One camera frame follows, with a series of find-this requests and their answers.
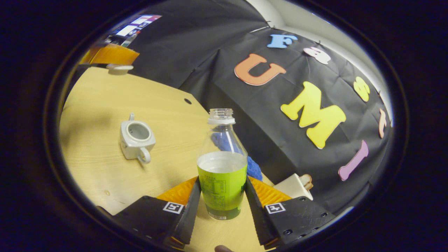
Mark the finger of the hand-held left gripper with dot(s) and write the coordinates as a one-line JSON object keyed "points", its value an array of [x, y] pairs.
{"points": [[108, 55]]}

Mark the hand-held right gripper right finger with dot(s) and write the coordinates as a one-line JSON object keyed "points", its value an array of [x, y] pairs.
{"points": [[260, 218]]}

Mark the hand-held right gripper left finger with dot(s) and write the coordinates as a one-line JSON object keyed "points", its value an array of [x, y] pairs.
{"points": [[190, 213]]}

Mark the white teacup lid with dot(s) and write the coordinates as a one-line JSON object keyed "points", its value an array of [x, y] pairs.
{"points": [[119, 69]]}

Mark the green label water bottle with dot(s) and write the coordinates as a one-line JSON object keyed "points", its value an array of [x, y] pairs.
{"points": [[222, 185]]}

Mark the white ceramic teacup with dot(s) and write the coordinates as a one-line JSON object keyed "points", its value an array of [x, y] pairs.
{"points": [[127, 148]]}

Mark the computer monitor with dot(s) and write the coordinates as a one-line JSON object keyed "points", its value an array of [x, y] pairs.
{"points": [[136, 26]]}

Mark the white toaster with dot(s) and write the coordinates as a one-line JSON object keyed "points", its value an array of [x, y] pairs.
{"points": [[292, 189]]}

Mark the blue towel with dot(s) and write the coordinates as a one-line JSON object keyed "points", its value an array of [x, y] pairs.
{"points": [[254, 169]]}

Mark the pale bread slice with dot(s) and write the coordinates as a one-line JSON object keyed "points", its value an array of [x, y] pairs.
{"points": [[303, 179]]}

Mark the brown bread slice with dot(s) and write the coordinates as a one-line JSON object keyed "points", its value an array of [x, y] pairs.
{"points": [[310, 183]]}

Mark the black backdrop cloth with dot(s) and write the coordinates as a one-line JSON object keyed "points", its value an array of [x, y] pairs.
{"points": [[210, 70]]}

